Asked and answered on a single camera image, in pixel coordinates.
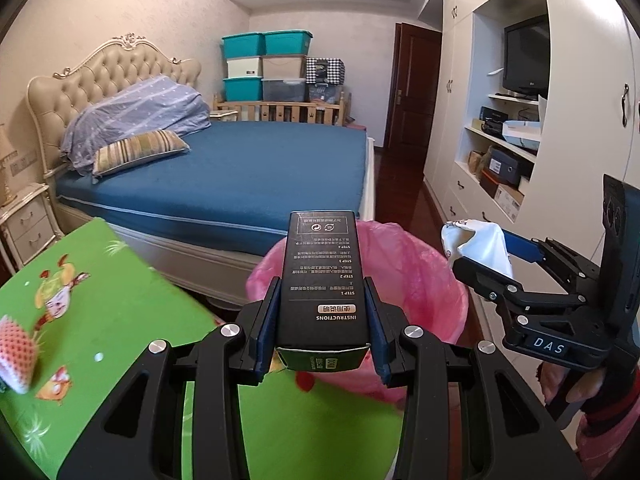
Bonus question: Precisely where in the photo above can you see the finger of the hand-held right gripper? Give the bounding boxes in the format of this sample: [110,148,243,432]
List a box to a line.
[451,255,588,331]
[500,229,601,306]

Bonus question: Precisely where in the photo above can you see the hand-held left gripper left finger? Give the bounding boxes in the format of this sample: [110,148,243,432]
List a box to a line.
[56,276,281,480]

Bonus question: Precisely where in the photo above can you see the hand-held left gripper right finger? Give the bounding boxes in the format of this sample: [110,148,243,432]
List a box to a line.
[363,276,586,480]

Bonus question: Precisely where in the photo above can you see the pink bag lined trash bin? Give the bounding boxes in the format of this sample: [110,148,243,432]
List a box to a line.
[246,220,470,411]

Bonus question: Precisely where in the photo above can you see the black printed carton box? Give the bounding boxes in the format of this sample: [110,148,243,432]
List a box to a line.
[274,211,373,372]

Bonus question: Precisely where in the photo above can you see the person's right hand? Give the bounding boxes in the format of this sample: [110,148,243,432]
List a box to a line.
[564,371,610,407]

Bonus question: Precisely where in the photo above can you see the white brown box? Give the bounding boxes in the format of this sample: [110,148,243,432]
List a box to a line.
[495,182,526,221]

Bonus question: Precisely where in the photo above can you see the black shoe box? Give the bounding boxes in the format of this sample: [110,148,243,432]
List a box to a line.
[487,146,531,186]

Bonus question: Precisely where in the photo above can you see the blue white paper bag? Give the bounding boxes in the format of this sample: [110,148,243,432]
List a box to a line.
[501,120,543,151]

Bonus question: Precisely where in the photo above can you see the black box on shelf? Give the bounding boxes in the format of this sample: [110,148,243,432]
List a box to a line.
[479,106,508,136]

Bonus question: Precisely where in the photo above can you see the bed with blue sheet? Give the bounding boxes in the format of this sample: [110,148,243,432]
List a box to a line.
[52,120,376,306]

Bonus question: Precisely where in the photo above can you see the white built-in wardrobe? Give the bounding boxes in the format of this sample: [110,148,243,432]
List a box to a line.
[422,0,640,281]

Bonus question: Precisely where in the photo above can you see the person's pink clothing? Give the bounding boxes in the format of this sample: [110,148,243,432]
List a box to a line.
[575,412,640,480]

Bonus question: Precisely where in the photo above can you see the black television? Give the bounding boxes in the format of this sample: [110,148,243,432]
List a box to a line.
[502,14,551,96]

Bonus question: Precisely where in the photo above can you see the dark brown door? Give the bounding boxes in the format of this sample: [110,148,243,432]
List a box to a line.
[384,22,443,151]

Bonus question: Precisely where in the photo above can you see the striped pillow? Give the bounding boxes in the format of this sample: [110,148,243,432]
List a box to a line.
[92,130,191,177]

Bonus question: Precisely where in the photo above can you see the dark storage bag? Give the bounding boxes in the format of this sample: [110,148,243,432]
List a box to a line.
[306,83,345,106]

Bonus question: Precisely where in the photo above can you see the pink foam fruit net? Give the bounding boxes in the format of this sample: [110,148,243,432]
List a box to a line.
[0,314,40,395]

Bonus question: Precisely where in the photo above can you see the grey clear storage bin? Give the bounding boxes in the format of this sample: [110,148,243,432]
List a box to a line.
[261,78,307,103]

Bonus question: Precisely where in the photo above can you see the teal storage bin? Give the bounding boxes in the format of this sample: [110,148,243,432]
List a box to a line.
[263,30,314,57]
[222,77,264,102]
[221,33,266,59]

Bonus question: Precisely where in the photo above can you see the checkered storage bag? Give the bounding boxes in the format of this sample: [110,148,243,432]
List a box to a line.
[305,57,346,86]

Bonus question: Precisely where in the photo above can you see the cream nightstand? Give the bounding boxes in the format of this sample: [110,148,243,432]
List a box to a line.
[0,182,63,271]

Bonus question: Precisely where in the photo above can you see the blue striped duvet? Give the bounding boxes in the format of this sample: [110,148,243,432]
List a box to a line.
[60,75,212,171]

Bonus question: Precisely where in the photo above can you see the beige storage bin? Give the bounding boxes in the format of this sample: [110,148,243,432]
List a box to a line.
[261,54,307,81]
[226,56,264,80]

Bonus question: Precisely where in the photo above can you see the beige tufted headboard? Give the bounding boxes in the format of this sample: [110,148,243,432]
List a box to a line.
[26,33,202,176]

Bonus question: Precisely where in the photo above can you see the wooden crib rail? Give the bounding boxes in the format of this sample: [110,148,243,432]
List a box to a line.
[212,92,352,126]

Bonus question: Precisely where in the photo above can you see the wall switch panel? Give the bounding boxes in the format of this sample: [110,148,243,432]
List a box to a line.
[9,152,38,175]

